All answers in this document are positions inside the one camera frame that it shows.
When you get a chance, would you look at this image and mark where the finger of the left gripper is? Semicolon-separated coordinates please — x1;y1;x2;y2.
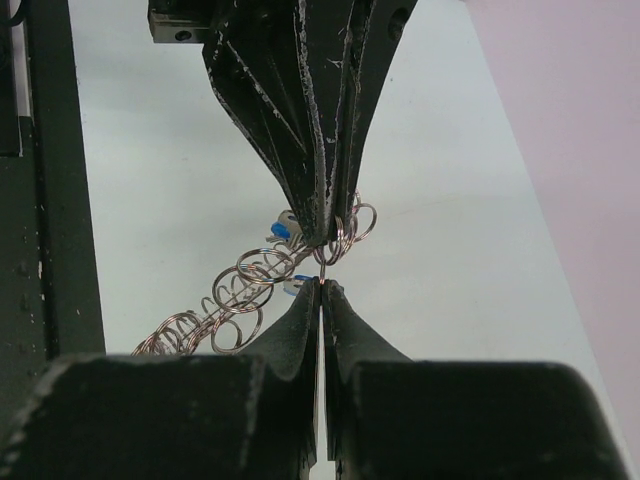
329;0;416;240

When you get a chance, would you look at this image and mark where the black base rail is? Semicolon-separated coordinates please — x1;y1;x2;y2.
1;1;105;412

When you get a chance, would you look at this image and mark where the blue tag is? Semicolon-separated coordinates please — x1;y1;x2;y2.
266;210;304;250

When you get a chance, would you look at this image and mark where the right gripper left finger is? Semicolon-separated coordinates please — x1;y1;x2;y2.
1;279;320;479

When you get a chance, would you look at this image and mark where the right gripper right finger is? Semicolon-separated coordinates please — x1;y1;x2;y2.
322;281;629;479

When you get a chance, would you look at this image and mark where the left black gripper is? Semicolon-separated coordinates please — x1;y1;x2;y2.
147;0;353;247

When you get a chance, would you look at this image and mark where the metal disc with keyrings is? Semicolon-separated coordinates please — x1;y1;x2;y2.
132;193;378;356

